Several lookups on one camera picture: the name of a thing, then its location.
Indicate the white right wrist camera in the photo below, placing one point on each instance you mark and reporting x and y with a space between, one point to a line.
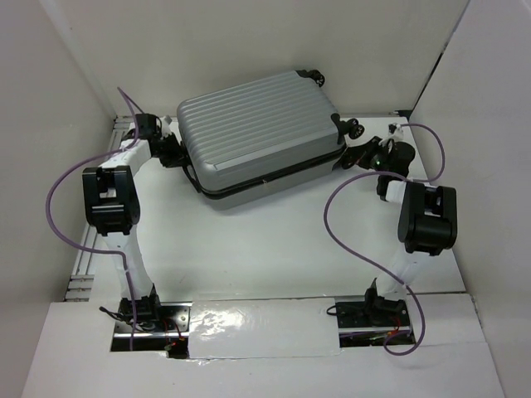
395 132

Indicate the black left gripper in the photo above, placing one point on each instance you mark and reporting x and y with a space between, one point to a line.
177 158

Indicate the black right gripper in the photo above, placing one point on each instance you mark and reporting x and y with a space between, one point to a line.
362 154

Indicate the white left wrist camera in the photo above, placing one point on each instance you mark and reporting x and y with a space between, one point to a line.
166 126

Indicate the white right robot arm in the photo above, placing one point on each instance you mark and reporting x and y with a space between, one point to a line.
427 223

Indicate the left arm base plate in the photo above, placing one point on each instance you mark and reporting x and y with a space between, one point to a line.
166 330

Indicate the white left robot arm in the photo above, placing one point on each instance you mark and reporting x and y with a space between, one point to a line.
112 207

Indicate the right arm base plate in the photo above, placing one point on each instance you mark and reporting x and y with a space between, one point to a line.
362 326

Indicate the dark grey hardshell suitcase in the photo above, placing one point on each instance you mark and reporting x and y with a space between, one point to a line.
247 141

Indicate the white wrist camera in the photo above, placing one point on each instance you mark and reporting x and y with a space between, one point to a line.
395 132
166 126

